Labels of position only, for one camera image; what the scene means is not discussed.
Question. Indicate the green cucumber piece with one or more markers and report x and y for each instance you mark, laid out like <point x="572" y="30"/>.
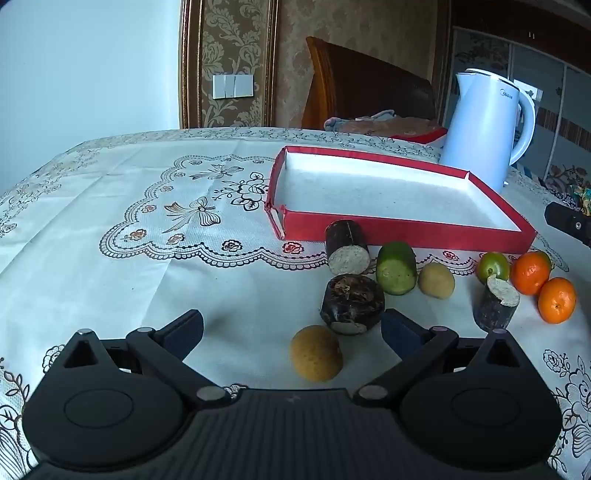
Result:
<point x="396" y="267"/>

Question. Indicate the brown round fruit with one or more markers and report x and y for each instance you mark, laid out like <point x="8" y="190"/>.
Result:
<point x="316" y="353"/>

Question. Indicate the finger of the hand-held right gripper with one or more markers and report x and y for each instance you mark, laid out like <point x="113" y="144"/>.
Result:
<point x="570" y="224"/>

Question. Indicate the long dark sugarcane piece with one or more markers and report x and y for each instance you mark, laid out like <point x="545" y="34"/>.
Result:
<point x="347" y="247"/>

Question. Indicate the pale yellow round fruit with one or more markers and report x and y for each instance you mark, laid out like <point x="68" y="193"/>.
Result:
<point x="436" y="280"/>

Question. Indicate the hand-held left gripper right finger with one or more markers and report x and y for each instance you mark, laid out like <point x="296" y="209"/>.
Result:
<point x="399" y="333"/>

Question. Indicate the white light switch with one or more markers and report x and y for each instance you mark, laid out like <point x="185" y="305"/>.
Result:
<point x="233" y="86"/>

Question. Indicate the white electric kettle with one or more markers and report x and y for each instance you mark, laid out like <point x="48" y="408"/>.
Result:
<point x="482" y="124"/>

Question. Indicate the wooden headboard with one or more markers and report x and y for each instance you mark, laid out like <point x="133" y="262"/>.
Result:
<point x="369" y="83"/>

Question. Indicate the plush beige blanket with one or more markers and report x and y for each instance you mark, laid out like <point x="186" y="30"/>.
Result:
<point x="364" y="123"/>

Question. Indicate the knotted dark sugarcane piece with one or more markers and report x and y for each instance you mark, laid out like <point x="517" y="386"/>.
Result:
<point x="352" y="300"/>

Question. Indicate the orange tangerine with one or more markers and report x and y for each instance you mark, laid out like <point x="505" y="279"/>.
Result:
<point x="557" y="300"/>
<point x="531" y="273"/>

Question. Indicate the wooden wall frame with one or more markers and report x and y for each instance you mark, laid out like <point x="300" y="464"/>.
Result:
<point x="231" y="41"/>

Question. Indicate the green jujube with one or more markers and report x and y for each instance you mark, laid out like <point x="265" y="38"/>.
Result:
<point x="493" y="265"/>

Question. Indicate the red striped cloth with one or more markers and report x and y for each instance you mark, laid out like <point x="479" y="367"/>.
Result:
<point x="425" y="135"/>

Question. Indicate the patterned sliding wardrobe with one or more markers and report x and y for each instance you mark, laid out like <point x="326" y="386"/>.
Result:
<point x="549" y="60"/>

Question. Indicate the red shallow cardboard box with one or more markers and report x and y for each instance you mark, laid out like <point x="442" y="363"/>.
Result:
<point x="392" y="194"/>

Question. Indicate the small dark sugarcane piece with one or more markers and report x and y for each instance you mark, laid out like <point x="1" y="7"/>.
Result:
<point x="496" y="302"/>

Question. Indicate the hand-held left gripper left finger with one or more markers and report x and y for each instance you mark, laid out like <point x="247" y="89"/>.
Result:
<point x="184" y="333"/>

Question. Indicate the dark floral cloth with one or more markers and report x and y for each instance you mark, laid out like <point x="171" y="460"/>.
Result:
<point x="565" y="177"/>

